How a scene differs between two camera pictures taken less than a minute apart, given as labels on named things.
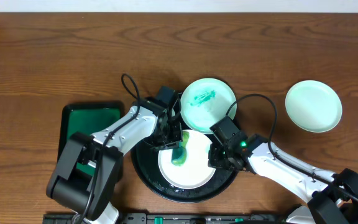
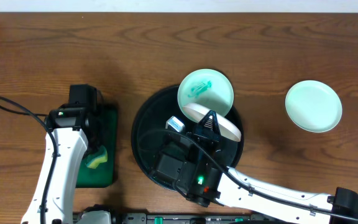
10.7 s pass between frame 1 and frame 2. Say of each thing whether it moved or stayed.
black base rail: stayed
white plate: moved
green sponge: moved
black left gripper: moved
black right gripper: moved
